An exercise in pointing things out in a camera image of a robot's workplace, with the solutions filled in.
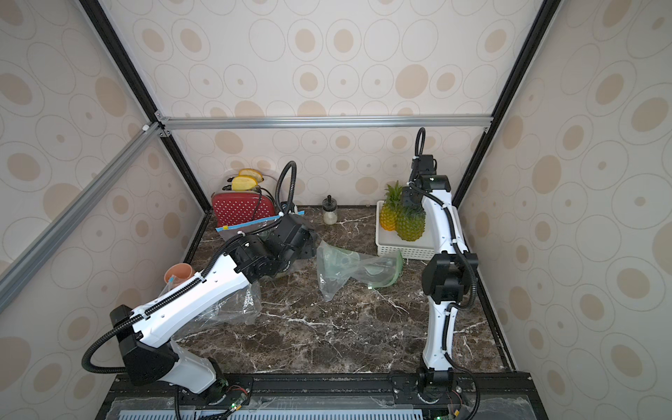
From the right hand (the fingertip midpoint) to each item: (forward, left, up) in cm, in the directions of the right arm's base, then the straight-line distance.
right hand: (408, 196), depth 92 cm
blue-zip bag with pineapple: (-23, +56, +6) cm, 61 cm away
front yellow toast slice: (+8, +63, -1) cm, 63 cm away
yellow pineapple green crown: (+3, +6, -12) cm, 14 cm away
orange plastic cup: (-27, +79, -13) cm, 85 cm away
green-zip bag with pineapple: (-17, +26, -20) cm, 37 cm away
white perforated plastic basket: (-4, +5, -22) cm, 23 cm away
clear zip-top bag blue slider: (-36, +54, -17) cm, 68 cm away
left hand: (-25, +31, +7) cm, 40 cm away
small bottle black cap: (+5, +29, -13) cm, 32 cm away
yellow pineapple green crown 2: (-5, -1, -8) cm, 9 cm away
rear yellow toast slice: (+15, +63, -1) cm, 64 cm away
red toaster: (0, +67, -8) cm, 68 cm away
